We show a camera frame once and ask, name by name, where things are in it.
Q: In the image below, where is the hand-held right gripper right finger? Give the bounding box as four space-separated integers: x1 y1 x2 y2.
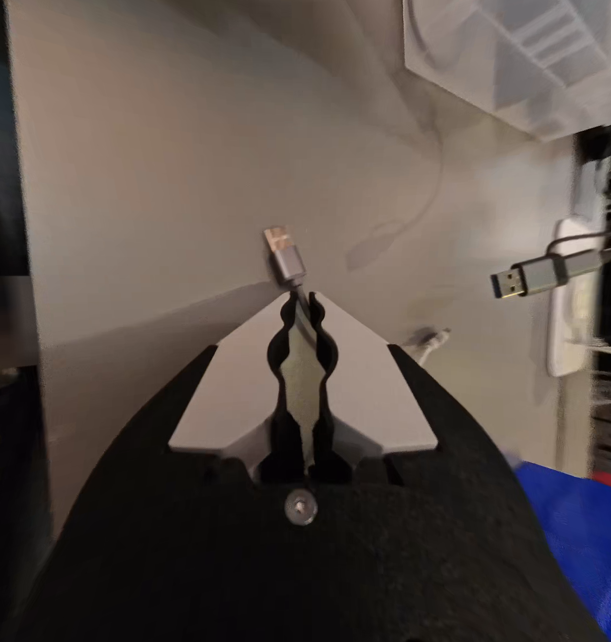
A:
308 292 438 483

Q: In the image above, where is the dark grey USB adapter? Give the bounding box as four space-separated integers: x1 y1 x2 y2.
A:
490 232 611 301

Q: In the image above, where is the wooden book stand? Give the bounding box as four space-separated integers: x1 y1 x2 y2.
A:
546 216 608 378

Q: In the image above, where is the grey USB cable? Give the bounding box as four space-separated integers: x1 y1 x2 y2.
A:
263 227 319 352

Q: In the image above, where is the blue plastic bin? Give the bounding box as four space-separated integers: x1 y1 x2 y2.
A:
506 459 611 642

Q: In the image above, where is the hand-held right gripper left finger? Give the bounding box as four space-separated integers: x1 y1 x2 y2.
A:
169 292 306 483

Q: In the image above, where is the clear plastic divided bin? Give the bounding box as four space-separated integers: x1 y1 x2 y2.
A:
403 0 611 144

